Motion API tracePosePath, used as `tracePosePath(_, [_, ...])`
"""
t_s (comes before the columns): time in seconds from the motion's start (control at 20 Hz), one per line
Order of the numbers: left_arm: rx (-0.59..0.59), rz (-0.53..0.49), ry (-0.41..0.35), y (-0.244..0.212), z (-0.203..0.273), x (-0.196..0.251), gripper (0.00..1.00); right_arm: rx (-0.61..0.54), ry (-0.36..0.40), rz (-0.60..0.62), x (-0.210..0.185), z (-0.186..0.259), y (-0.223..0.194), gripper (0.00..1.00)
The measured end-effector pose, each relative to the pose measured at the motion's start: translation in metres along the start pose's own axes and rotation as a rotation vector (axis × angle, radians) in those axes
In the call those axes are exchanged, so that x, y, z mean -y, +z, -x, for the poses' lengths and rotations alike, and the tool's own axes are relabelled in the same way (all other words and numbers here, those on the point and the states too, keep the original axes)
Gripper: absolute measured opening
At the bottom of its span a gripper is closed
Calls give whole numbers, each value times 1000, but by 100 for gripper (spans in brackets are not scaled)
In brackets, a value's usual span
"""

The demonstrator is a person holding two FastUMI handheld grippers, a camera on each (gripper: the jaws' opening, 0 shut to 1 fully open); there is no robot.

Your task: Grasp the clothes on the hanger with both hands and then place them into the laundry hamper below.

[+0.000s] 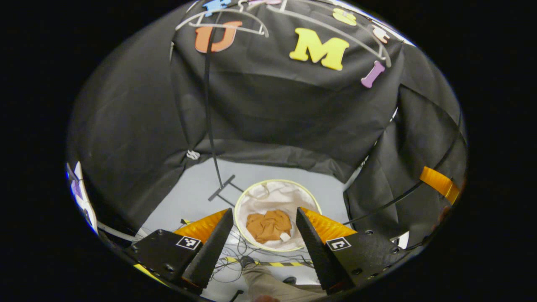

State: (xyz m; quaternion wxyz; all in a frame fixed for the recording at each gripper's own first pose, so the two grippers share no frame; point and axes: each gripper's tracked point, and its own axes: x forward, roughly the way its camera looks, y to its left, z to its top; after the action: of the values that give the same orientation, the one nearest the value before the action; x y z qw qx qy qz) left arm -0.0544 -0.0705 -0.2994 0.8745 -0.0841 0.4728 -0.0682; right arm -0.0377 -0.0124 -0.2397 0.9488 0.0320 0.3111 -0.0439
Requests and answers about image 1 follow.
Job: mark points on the black backdrop cloth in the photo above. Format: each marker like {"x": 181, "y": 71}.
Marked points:
{"x": 272, "y": 109}

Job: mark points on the brown shirt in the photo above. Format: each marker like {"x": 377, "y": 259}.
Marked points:
{"x": 268, "y": 226}

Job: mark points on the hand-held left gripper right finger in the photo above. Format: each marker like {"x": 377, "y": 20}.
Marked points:
{"x": 323, "y": 251}

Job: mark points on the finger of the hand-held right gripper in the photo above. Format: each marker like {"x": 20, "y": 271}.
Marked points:
{"x": 438, "y": 183}

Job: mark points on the white plastic hanger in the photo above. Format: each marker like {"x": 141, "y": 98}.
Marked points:
{"x": 387, "y": 58}
{"x": 251, "y": 30}

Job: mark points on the white printed board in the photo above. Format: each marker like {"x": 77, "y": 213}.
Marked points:
{"x": 82, "y": 197}

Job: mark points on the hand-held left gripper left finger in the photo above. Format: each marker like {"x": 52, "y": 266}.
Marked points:
{"x": 209, "y": 251}

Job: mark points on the white round laundry hamper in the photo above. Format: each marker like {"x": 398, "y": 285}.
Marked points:
{"x": 268, "y": 197}

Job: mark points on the black clothes rack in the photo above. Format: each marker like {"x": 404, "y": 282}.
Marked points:
{"x": 208, "y": 105}

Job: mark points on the person's black shoe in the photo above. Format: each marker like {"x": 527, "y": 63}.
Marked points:
{"x": 247, "y": 261}
{"x": 290, "y": 280}

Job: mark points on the person's beige trouser leg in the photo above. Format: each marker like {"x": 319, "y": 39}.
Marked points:
{"x": 272, "y": 285}

